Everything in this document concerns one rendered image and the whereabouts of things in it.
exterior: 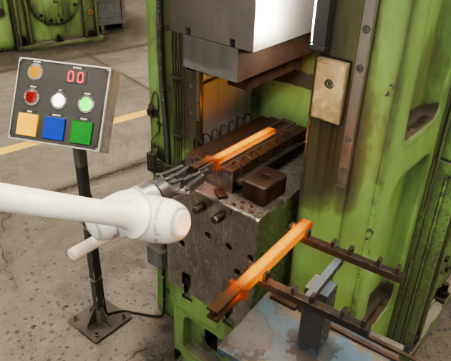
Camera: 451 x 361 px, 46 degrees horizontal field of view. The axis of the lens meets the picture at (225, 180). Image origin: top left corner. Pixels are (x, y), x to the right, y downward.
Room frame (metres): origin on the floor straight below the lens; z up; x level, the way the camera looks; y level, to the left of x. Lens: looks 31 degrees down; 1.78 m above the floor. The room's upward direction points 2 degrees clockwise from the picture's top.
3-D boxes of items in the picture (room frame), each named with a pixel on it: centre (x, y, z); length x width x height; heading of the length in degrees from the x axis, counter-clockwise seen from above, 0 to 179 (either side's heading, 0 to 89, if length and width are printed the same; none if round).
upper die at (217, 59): (1.61, -0.07, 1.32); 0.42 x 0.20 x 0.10; 141
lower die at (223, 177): (1.61, -0.07, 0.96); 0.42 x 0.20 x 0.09; 141
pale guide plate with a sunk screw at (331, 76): (1.35, -0.27, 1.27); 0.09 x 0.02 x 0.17; 51
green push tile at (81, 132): (1.59, 0.48, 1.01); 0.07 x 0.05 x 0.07; 76
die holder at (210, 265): (1.59, -0.12, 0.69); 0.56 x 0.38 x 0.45; 141
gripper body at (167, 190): (1.27, 0.17, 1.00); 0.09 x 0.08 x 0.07; 141
